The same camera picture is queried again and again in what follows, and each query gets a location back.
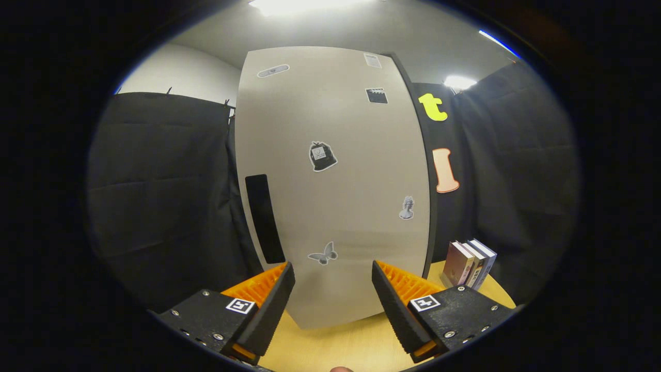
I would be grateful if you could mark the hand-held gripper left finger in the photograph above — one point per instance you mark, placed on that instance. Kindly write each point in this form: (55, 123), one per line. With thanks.
(268, 310)

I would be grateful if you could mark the black backdrop cloth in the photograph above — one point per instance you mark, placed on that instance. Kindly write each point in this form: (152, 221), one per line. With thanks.
(516, 181)
(155, 206)

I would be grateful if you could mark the white maroon book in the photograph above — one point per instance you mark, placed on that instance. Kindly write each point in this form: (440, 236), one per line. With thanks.
(477, 266)

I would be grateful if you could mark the ceiling light panel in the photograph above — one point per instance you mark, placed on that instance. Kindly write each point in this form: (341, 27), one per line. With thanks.
(459, 82)
(498, 43)
(310, 5)

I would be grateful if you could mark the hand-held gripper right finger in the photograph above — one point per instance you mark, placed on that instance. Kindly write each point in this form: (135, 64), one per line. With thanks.
(397, 310)

